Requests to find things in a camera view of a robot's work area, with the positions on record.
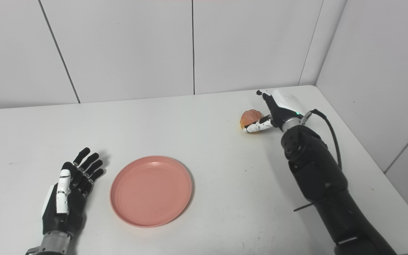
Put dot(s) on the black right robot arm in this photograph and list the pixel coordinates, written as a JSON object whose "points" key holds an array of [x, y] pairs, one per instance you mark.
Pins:
{"points": [[326, 184]]}

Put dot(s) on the pink plate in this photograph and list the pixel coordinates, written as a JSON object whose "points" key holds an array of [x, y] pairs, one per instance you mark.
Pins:
{"points": [[151, 191]]}

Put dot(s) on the cream puff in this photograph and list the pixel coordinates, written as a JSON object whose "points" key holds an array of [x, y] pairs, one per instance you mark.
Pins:
{"points": [[250, 118]]}

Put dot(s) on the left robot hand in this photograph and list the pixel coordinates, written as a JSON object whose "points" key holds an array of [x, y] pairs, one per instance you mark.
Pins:
{"points": [[67, 198]]}

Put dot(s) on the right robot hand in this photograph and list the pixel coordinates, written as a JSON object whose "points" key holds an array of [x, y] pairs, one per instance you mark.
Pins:
{"points": [[278, 109]]}

